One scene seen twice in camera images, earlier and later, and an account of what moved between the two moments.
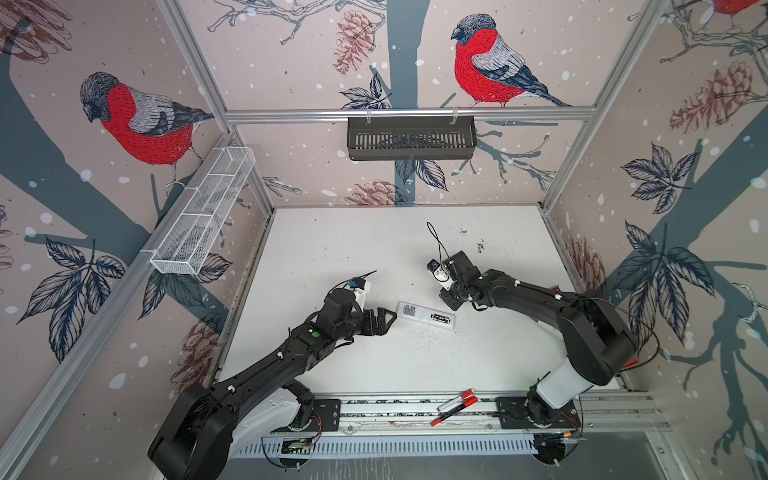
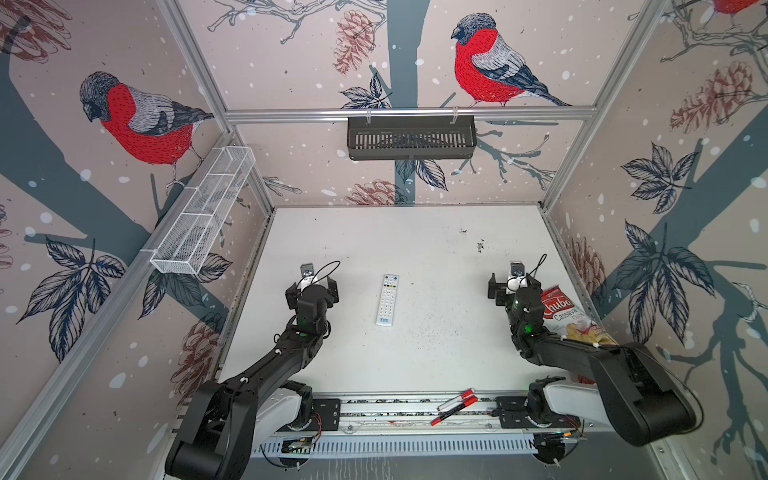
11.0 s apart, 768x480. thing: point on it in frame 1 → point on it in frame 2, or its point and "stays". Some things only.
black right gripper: (451, 301) → (501, 289)
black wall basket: (412, 140) stays
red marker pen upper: (462, 395) stays
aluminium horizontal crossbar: (476, 113) stays
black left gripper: (383, 327) → (329, 294)
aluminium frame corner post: (177, 19) stays
